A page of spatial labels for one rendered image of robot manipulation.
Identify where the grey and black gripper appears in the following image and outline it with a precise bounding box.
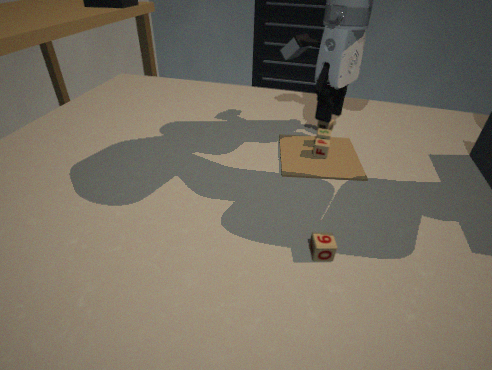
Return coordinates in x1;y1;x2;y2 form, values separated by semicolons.
314;21;368;123

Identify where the tan flat mat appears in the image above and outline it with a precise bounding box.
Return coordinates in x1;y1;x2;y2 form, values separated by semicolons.
279;134;368;181

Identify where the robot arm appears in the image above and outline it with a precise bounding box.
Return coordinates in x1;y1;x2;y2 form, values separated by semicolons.
280;0;374;60

